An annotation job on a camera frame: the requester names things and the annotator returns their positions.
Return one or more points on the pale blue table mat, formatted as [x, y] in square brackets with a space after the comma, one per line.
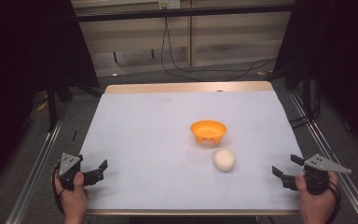
[152, 140]

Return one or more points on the black metal stand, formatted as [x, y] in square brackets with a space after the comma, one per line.
[52, 109]
[307, 93]

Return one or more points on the white wall socket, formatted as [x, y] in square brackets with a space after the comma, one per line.
[169, 4]

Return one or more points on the aluminium floor rail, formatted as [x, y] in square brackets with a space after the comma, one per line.
[326, 143]
[34, 174]

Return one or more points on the black curtain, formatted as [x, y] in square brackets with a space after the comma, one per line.
[341, 56]
[18, 62]

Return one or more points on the person's left hand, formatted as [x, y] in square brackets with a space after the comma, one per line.
[73, 202]

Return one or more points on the black horizontal bar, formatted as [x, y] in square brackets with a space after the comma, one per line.
[183, 13]

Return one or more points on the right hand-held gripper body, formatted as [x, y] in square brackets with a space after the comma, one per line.
[317, 179]

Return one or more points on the orange plastic bowl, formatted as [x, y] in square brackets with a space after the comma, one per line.
[208, 130]

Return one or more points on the white egg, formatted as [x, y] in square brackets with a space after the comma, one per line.
[224, 160]

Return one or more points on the small black floor strip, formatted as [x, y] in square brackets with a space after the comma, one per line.
[75, 135]

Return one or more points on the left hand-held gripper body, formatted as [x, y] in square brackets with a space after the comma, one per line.
[69, 164]

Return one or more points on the person's right hand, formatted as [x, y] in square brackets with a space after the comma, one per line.
[317, 208]

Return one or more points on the yellow floor tape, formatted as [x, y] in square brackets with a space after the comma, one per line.
[261, 73]
[42, 106]

